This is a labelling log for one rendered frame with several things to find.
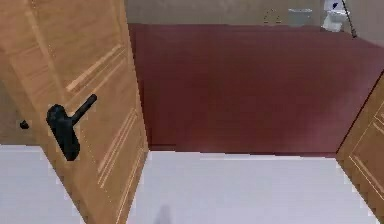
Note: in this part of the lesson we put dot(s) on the light brown wooden room door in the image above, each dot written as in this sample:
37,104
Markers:
100,66

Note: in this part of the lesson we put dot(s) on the grey round waste bin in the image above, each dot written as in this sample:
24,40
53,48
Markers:
299,17

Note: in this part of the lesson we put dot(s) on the thin black floor lamp pole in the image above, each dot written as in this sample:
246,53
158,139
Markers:
349,19

